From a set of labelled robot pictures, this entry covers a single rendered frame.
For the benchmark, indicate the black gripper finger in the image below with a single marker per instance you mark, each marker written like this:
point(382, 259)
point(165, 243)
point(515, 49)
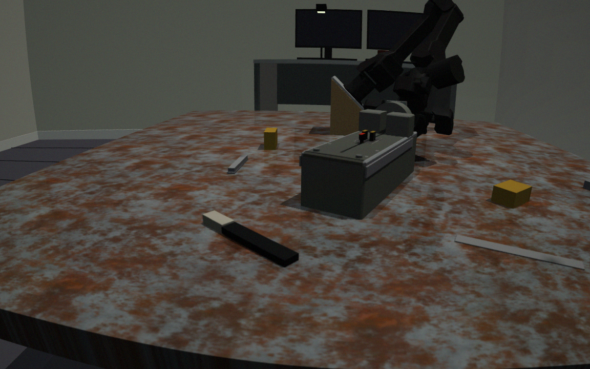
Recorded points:
point(419, 124)

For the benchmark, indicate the black flat bar with beige end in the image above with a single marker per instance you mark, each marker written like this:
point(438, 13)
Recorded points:
point(251, 239)

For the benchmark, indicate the grey flat bar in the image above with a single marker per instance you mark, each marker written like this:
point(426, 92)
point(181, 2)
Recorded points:
point(520, 252)

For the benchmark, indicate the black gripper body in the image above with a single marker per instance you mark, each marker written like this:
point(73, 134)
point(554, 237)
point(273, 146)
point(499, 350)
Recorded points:
point(441, 117)

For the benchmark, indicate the dark grey rectangular bar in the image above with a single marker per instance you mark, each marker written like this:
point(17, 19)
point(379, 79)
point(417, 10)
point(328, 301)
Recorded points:
point(235, 166)

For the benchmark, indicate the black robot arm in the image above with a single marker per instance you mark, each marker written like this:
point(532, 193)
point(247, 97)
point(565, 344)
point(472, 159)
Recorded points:
point(441, 17)

